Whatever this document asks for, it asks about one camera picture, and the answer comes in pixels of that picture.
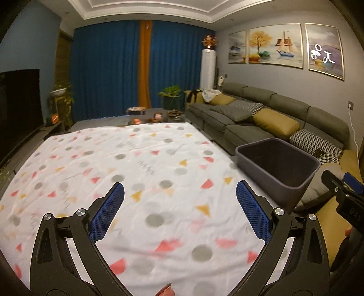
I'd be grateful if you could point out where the white patterned tablecloth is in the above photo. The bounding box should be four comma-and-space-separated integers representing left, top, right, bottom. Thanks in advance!
0, 122, 293, 296

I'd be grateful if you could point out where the trailing plant on stand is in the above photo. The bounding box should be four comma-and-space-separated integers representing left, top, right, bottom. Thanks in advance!
50, 82, 74, 130

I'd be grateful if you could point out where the black television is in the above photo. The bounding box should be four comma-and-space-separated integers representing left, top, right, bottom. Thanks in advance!
0, 68, 46, 166

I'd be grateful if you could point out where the black cloth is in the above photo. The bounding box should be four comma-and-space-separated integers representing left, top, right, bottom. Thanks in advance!
186, 89, 204, 103

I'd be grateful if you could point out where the white cloth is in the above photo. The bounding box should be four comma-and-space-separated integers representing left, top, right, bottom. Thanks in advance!
202, 89, 222, 103

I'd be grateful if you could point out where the small yellow cushion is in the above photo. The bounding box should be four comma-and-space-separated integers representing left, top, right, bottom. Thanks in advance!
209, 94, 236, 106

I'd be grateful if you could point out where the artificial flower decoration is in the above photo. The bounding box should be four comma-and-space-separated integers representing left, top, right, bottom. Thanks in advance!
202, 35, 218, 49

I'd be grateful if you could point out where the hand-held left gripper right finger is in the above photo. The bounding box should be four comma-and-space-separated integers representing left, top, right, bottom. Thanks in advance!
236, 180, 332, 296

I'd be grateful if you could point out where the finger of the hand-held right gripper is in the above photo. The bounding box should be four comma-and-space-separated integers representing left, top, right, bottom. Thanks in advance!
343, 172, 364, 196
321, 170, 344, 200

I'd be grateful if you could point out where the flat grey cushion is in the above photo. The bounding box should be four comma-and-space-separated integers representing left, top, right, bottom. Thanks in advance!
210, 105, 253, 123

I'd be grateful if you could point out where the white cable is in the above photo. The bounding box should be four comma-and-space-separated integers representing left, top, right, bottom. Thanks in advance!
350, 108, 360, 151

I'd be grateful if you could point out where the tree and sailboat painting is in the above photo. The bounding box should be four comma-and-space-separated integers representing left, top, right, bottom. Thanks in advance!
249, 23, 303, 69

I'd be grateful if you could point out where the dark television cabinet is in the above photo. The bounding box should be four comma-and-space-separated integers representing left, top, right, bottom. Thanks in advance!
0, 121, 64, 174

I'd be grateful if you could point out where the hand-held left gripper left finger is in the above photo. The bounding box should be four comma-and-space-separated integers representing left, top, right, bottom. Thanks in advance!
29, 182, 125, 296

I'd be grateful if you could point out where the person's right forearm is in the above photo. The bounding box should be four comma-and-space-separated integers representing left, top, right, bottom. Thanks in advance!
330, 235, 364, 274

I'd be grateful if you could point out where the grey sectional sofa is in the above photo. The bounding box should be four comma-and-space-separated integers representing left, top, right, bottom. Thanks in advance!
185, 82, 364, 228

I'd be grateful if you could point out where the black white patterned cushion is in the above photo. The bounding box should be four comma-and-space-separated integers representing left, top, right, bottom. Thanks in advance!
289, 129, 343, 156

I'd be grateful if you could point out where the dark coffee table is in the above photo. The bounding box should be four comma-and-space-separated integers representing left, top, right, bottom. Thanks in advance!
70, 107, 188, 131

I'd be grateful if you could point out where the small houndstooth cushion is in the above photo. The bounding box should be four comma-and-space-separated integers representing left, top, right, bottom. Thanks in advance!
229, 100, 263, 113

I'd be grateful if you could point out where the person's left hand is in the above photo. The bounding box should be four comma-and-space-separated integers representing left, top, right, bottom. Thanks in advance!
155, 282, 176, 296

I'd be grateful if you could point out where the blue curtain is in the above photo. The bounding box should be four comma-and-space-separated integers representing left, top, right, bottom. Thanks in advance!
70, 21, 143, 120
149, 21, 217, 109

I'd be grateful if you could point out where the wooden door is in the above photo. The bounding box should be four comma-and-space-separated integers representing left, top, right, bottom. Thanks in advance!
55, 31, 74, 126

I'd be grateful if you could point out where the large grey cushion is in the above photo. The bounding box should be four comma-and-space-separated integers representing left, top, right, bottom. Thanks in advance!
294, 163, 346, 212

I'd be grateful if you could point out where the large yellow cushion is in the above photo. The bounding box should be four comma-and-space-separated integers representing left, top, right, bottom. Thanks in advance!
253, 108, 300, 135

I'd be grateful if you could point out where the potted plant in dark pot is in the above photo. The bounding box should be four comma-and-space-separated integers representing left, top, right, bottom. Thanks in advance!
158, 85, 182, 110

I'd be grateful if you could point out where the white standing air conditioner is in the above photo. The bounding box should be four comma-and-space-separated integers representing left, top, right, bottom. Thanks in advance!
200, 49, 217, 90

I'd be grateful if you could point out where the small landscape painting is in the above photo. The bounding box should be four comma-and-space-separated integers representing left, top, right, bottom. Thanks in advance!
228, 30, 247, 64

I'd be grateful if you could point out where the grey plastic bin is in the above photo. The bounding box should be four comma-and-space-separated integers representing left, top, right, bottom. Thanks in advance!
235, 138, 321, 207

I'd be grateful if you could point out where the orange curtain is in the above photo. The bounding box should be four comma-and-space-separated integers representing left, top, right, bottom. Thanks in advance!
138, 20, 154, 109

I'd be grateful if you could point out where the long houndstooth cushion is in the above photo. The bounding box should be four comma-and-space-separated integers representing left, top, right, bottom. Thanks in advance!
318, 148, 344, 165

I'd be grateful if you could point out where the abstract framed painting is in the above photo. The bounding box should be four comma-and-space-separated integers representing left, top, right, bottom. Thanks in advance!
304, 23, 345, 82

